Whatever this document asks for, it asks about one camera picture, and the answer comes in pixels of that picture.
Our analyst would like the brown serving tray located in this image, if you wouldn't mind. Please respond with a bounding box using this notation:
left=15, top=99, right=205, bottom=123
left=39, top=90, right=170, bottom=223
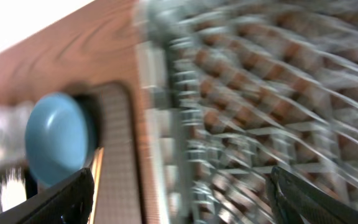
left=70, top=82, right=147, bottom=224

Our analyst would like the wooden chopstick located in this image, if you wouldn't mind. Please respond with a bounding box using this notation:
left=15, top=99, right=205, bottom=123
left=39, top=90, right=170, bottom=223
left=88, top=147, right=104, bottom=224

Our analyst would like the clear plastic waste bin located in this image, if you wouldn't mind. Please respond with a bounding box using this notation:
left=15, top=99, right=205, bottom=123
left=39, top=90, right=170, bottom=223
left=0, top=101, right=34, bottom=169

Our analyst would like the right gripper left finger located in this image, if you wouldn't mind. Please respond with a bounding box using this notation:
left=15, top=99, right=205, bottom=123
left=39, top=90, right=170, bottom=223
left=0, top=167, right=94, bottom=224

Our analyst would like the light blue bowl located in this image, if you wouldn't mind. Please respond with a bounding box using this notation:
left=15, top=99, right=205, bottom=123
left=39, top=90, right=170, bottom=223
left=24, top=92, right=97, bottom=187

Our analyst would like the grey dishwasher rack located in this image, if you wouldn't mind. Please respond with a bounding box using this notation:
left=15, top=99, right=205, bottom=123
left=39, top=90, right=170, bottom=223
left=135, top=1, right=358, bottom=223

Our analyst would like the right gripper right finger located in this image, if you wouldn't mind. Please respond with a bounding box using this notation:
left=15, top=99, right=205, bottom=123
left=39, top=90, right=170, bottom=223
left=265, top=166, right=358, bottom=224

